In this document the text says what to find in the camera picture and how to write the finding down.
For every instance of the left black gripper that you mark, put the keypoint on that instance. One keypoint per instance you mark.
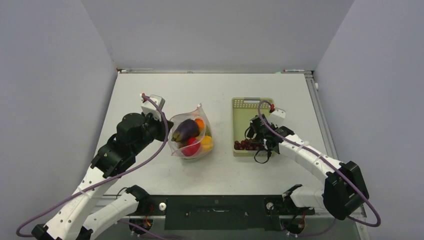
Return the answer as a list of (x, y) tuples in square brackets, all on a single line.
[(161, 136)]

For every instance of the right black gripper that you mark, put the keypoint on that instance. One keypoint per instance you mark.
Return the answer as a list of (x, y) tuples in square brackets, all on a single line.
[(252, 133)]

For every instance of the dark red grape bunch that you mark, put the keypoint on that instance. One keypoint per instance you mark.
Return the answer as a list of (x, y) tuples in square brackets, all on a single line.
[(248, 145)]

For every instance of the beige plastic basket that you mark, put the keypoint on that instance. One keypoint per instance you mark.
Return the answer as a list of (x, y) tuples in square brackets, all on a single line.
[(243, 110)]

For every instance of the purple eggplant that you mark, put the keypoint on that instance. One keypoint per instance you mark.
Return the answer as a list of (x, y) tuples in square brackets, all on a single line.
[(185, 130)]

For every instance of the clear zip top bag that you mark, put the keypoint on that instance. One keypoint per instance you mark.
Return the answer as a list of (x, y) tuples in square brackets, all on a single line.
[(177, 119)]

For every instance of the orange tangerine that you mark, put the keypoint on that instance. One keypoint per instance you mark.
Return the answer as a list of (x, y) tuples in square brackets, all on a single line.
[(200, 124)]

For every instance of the orange bell pepper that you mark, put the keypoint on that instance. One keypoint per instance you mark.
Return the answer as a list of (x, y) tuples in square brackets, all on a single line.
[(206, 144)]

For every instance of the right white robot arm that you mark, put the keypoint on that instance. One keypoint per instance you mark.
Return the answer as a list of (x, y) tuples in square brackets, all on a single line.
[(344, 189)]

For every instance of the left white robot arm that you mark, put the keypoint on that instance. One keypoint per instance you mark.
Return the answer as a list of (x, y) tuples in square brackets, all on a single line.
[(75, 220)]

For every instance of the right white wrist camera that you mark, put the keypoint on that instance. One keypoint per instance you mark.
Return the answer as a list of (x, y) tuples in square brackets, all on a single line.
[(276, 116)]

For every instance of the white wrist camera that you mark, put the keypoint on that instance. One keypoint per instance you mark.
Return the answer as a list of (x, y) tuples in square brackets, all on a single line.
[(152, 104), (276, 116)]

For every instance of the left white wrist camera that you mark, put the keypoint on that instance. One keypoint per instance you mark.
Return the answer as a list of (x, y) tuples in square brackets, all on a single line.
[(152, 104)]

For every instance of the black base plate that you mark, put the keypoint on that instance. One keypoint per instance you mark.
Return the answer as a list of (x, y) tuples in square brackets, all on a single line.
[(221, 212)]

